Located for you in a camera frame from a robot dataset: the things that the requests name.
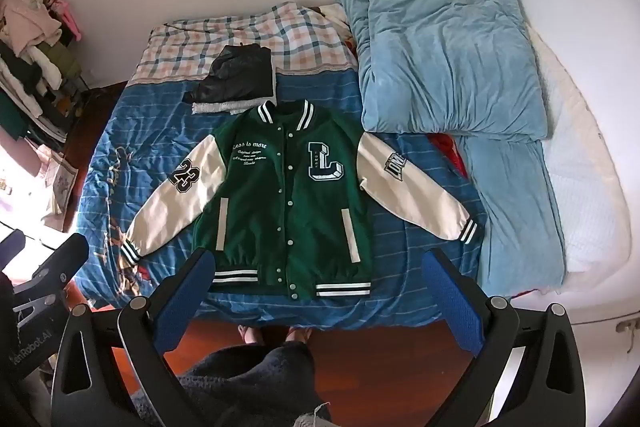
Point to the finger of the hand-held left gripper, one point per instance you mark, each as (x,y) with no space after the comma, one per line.
(55,264)

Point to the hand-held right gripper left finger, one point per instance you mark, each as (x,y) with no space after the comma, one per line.
(182,302)

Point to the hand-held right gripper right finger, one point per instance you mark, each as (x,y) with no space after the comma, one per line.
(457,302)

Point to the green varsity jacket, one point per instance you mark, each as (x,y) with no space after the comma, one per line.
(287,207)

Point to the pile of clothes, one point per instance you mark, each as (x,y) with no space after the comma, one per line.
(30,52)

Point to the person's foot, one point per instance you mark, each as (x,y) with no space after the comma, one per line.
(248,336)
(299,335)

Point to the printed tote bag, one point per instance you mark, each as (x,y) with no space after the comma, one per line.
(62,184)

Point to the person's dark fleece pants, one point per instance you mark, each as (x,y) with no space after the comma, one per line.
(250,387)

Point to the blue patterned garment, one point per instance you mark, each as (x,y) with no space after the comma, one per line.
(145,147)

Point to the red cloth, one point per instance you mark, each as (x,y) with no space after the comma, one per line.
(452,149)

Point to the white mattress cover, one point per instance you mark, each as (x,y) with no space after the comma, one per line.
(580,187)

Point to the black folded jacket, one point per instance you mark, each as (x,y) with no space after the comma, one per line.
(235,74)

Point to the light blue duvet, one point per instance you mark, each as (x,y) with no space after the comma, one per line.
(450,67)

